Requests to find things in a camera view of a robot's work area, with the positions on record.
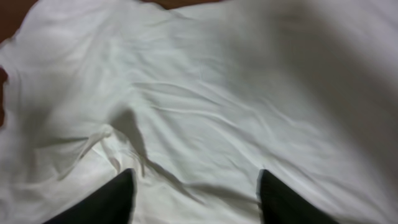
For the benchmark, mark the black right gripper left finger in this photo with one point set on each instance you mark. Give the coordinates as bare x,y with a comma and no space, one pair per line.
110,204

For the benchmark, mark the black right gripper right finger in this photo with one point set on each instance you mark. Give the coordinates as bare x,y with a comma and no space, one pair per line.
279,204

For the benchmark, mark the white t-shirt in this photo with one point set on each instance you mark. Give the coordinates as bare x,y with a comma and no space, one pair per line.
197,101

